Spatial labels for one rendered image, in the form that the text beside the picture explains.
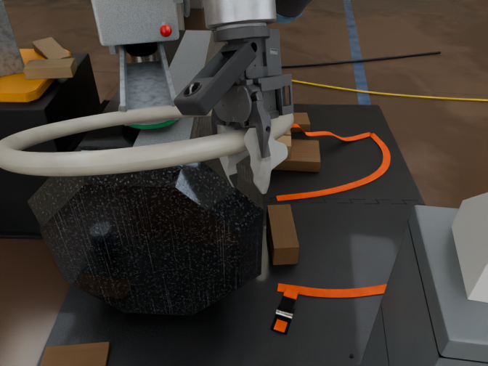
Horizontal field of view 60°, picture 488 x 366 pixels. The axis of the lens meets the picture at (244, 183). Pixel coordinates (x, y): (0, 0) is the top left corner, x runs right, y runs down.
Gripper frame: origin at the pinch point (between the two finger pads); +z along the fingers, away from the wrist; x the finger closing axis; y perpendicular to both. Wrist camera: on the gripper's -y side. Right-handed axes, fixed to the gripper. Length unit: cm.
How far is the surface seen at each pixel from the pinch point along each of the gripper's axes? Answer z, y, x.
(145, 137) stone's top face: 5, 30, 80
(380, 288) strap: 89, 117, 47
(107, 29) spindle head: -27, 19, 72
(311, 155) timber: 45, 161, 120
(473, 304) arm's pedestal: 37, 46, -15
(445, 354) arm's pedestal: 44, 37, -13
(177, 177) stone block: 17, 31, 67
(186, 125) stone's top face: 4, 44, 77
